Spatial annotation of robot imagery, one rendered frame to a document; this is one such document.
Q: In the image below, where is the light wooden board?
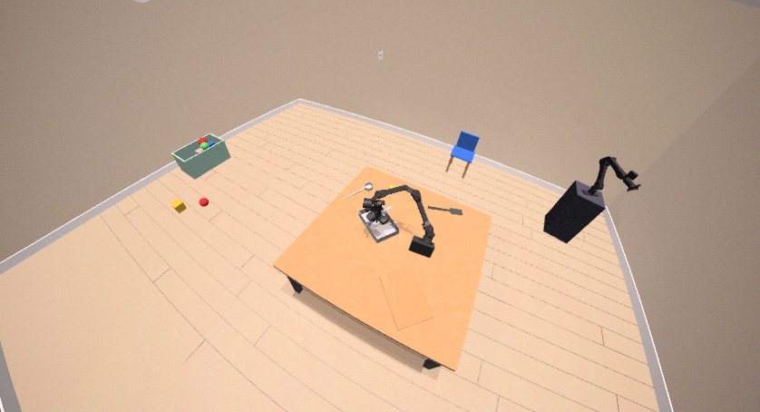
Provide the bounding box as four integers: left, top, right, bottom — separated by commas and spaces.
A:
379, 266, 434, 330

